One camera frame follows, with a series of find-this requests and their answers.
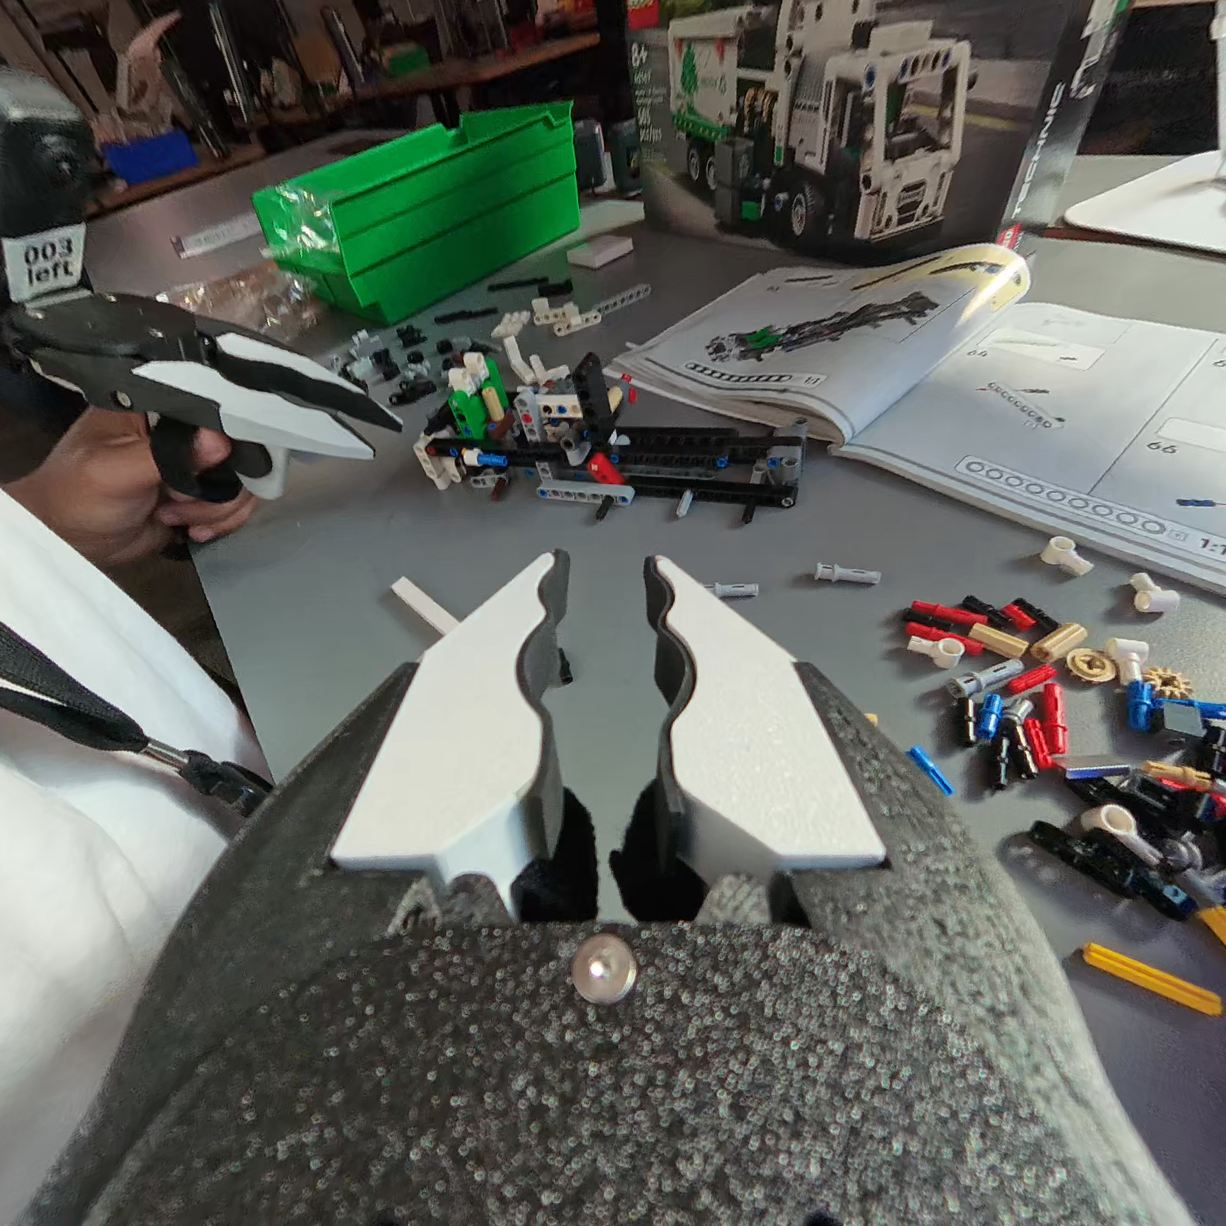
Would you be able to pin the cluttered background shelf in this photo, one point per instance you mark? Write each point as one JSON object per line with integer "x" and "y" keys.
{"x": 307, "y": 57}

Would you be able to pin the person's white shirt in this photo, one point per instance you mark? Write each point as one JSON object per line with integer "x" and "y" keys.
{"x": 77, "y": 909}

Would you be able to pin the white monitor stand base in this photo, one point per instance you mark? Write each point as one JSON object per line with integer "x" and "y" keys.
{"x": 1150, "y": 205}

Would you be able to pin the person's left hand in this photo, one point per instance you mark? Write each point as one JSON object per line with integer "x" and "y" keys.
{"x": 105, "y": 487}

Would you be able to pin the white lego connector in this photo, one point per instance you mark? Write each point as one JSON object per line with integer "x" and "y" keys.
{"x": 1066, "y": 555}
{"x": 1155, "y": 595}

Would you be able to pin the partly built lego truck chassis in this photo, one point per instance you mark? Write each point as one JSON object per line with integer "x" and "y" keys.
{"x": 575, "y": 430}

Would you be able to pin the pile of grey lego pieces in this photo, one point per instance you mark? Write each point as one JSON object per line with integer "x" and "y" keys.
{"x": 422, "y": 359}

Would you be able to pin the blue storage bin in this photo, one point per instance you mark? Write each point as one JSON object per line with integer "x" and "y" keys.
{"x": 154, "y": 158}

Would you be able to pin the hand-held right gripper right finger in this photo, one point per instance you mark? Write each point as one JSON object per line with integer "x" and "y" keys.
{"x": 767, "y": 766}

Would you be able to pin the lego instruction booklet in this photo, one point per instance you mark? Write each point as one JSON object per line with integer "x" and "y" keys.
{"x": 1006, "y": 411}

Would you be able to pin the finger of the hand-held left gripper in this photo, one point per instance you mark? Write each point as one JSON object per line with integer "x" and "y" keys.
{"x": 259, "y": 352}
{"x": 288, "y": 426}

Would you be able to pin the white label strip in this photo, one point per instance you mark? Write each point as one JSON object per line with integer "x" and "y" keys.
{"x": 216, "y": 237}

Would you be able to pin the yellow lego beam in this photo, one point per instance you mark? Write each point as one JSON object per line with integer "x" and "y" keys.
{"x": 1150, "y": 977}

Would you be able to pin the grey lego pin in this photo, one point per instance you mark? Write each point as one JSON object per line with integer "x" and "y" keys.
{"x": 736, "y": 587}
{"x": 849, "y": 573}

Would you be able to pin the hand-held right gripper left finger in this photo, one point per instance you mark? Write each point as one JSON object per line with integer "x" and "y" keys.
{"x": 450, "y": 756}

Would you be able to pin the pile of colourful lego pieces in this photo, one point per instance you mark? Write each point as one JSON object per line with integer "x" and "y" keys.
{"x": 1101, "y": 766}

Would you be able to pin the blue lego pin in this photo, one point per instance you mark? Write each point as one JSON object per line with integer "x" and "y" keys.
{"x": 930, "y": 771}

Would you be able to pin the green plastic bin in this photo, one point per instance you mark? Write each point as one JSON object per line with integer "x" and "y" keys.
{"x": 450, "y": 210}

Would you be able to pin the white lego beam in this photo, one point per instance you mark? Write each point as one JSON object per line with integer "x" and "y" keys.
{"x": 422, "y": 602}

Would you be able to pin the white flat lego tile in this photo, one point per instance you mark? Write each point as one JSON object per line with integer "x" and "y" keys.
{"x": 601, "y": 250}

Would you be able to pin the clear plastic bag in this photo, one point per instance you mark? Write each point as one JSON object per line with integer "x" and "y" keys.
{"x": 250, "y": 287}

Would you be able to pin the lego set cardboard box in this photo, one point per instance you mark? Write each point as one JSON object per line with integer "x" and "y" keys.
{"x": 863, "y": 124}

